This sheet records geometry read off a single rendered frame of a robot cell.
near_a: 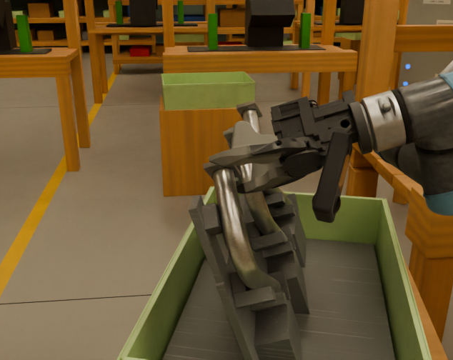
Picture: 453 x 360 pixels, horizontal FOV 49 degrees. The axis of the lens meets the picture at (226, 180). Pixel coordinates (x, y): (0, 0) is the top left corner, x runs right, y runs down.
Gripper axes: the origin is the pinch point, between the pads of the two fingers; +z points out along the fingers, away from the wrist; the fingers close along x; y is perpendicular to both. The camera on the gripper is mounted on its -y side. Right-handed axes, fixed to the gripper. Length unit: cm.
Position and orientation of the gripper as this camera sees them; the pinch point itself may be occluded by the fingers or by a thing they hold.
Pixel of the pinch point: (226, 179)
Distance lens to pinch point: 70.3
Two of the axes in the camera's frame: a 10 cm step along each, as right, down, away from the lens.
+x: -2.8, -3.6, -8.9
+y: -1.7, -8.9, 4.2
